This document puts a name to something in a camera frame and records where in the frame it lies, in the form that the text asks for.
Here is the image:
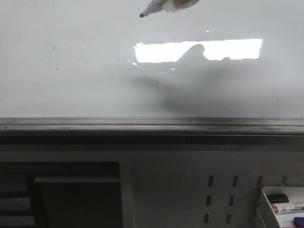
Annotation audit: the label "red capped whiteboard marker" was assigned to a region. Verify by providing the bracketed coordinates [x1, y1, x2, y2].
[271, 201, 304, 215]

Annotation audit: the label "blue capped whiteboard marker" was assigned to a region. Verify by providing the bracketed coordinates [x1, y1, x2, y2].
[293, 217, 304, 228]

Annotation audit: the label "white pegboard panel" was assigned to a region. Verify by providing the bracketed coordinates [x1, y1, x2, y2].
[120, 151, 304, 228]

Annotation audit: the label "white marker tray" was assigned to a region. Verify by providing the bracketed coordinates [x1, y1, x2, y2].
[256, 186, 304, 228]

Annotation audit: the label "white whiteboard with grey frame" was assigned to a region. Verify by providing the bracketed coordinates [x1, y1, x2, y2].
[0, 0, 304, 141]

